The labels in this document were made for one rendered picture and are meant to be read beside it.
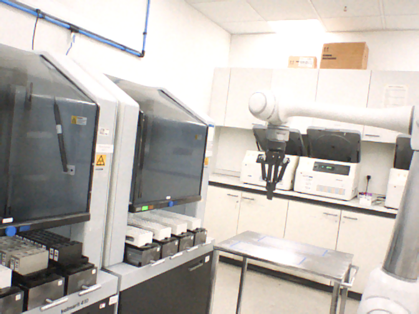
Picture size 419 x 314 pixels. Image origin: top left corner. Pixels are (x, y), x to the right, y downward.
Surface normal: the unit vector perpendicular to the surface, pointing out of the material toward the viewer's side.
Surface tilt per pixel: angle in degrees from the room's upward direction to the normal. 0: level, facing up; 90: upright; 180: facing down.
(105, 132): 90
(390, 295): 77
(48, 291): 90
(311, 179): 90
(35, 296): 90
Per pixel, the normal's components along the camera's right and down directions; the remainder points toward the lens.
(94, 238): 0.87, 0.13
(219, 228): -0.48, -0.01
